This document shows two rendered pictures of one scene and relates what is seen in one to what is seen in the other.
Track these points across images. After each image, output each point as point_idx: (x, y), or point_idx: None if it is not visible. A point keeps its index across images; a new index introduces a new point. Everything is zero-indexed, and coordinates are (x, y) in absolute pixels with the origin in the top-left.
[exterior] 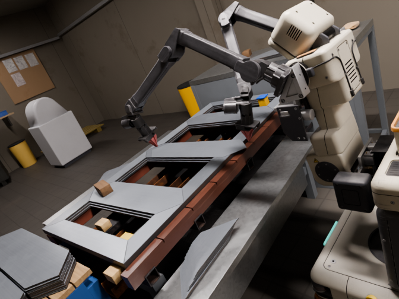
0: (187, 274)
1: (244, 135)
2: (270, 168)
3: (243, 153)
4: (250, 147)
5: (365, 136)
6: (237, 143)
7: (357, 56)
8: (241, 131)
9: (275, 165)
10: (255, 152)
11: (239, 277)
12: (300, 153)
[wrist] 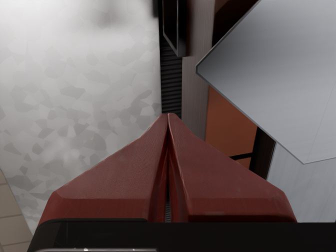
0: None
1: (195, 143)
2: (97, 61)
3: (210, 14)
4: (201, 116)
5: None
6: (313, 111)
7: None
8: (244, 193)
9: (91, 91)
10: (183, 112)
11: None
12: (31, 177)
